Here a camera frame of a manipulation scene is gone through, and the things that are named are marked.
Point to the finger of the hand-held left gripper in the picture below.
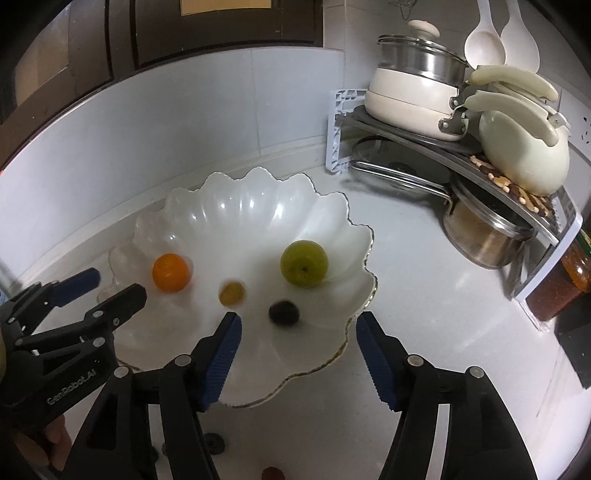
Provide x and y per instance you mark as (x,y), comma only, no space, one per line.
(78,281)
(120,304)

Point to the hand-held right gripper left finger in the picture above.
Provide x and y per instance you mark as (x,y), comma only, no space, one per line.
(221,364)

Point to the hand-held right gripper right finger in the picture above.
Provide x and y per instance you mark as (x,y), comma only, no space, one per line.
(376,364)

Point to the orange tangerine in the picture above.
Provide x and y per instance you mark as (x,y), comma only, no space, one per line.
(171,272)

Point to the small brownish yellow fruit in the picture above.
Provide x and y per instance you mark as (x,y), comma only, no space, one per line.
(232,293)

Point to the red grape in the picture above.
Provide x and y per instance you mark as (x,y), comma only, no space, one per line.
(272,474)

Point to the green apple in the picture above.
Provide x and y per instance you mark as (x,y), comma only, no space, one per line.
(304,263)

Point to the white scalloped bowl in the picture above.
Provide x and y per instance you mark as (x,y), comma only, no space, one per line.
(258,221)

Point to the person's left hand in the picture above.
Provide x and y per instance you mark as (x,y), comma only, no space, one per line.
(51,438)

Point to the stainless steel pot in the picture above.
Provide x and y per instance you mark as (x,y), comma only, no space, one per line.
(480,240)

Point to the jar of red sauce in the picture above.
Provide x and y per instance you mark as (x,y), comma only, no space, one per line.
(554,290)

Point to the black cleaver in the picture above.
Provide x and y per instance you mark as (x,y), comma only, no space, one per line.
(577,346)

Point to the glass pan lid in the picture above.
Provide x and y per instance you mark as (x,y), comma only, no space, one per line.
(397,161)

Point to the beaded wooden trivet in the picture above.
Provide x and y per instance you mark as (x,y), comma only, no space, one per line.
(498,177)

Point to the grey corner shelf rack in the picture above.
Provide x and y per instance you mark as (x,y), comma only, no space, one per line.
(334,134)

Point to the brown framed window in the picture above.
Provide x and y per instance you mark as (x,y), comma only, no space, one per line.
(138,37)

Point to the cream saucepan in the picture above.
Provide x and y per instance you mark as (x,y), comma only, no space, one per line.
(401,101)

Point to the steel steamer pot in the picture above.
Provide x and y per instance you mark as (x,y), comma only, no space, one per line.
(429,64)

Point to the white serving spoon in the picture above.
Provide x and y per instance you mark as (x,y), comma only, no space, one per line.
(482,46)

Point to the glass lid with cream knob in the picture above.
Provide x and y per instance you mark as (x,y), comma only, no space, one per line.
(422,30)

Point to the white rice paddle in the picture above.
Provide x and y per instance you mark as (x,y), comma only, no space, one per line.
(519,41)

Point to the white wall outlet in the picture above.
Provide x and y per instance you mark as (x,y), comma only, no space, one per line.
(579,115)

